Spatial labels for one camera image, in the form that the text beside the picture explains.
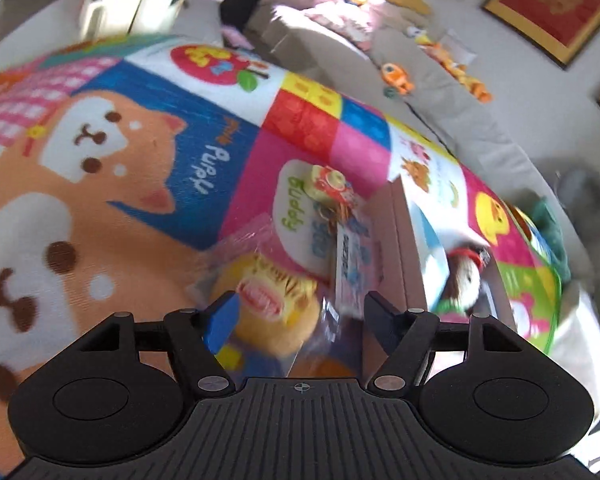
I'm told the grey neck pillow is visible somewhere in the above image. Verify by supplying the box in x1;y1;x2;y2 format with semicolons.
555;167;600;245

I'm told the pink clothes pile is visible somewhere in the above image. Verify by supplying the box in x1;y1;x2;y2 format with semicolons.
303;0;374;51

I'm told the colourful cartoon play mat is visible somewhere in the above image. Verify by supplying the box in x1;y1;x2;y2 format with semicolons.
0;37;559;477

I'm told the orange clownfish plush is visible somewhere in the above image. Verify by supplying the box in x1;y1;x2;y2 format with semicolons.
380;63;415;98

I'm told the white cup holder box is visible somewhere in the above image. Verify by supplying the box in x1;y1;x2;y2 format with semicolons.
76;0;152;44

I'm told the pink Volcano card pack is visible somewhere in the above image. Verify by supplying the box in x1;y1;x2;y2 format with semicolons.
335;216;379;320

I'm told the red yellow toy keychain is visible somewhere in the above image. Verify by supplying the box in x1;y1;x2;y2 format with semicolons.
304;165;356;223

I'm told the crochet doll red hat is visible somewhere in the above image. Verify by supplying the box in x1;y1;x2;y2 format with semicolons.
434;246;491;315

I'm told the packaged yellow bread bun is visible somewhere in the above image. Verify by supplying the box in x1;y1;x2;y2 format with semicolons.
187;214;340;382

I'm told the teal green cloth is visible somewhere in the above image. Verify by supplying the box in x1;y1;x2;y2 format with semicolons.
530;197;572;284

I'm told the beige sofa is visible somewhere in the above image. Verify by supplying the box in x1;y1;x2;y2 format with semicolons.
246;0;593;278

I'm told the pink open gift box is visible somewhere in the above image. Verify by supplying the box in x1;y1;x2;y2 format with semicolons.
362;179;519;386

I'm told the blue white tissue pack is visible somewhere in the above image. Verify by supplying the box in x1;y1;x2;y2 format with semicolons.
408;204;450;310

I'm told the red framed wall picture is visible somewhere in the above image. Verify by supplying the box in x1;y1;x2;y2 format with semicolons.
482;0;600;68

